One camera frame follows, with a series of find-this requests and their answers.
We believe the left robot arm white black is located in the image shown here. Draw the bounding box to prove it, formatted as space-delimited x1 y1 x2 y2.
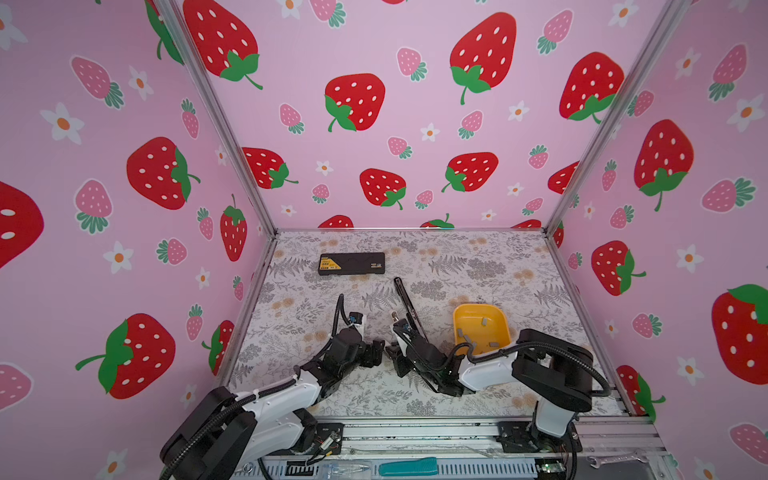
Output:
160 295 384 479

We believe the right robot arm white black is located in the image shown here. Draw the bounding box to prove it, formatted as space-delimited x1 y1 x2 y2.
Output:
385 322 611 454

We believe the yellow plastic tray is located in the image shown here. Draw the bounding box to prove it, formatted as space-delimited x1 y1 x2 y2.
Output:
453 303 512 356

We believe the black tool case yellow label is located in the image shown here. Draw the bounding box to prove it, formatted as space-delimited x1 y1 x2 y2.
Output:
318 252 386 276

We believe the silver wrench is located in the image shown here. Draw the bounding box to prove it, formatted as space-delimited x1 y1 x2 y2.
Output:
588 452 649 469

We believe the teal handled tool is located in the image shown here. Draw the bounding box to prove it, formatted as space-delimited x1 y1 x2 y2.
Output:
378 457 439 478

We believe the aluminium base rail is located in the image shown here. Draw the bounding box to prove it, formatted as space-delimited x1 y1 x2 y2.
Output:
235 416 680 479

